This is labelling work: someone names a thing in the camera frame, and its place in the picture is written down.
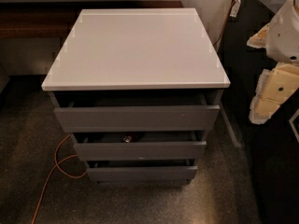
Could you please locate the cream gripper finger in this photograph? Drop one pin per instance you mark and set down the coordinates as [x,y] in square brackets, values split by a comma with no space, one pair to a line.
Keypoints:
[259,40]
[273,89]

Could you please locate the red coke can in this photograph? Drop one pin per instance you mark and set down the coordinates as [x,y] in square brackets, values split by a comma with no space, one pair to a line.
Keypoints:
[130,138]

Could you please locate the grey top drawer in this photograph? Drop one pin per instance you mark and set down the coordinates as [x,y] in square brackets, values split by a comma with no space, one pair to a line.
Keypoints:
[143,118]

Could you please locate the dark wooden bench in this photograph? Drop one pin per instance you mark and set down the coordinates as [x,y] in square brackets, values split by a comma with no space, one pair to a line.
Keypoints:
[55,19]

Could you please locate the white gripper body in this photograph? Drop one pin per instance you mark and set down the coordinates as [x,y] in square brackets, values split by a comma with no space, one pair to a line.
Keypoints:
[284,36]

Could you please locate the black bin cabinet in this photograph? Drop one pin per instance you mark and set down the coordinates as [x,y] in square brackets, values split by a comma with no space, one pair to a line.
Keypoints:
[272,148]

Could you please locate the white label tag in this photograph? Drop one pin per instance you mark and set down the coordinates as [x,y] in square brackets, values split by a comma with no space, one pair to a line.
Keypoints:
[235,8]

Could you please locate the grey cabinet with white top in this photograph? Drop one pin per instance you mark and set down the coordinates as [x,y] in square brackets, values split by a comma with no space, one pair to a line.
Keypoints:
[135,57]

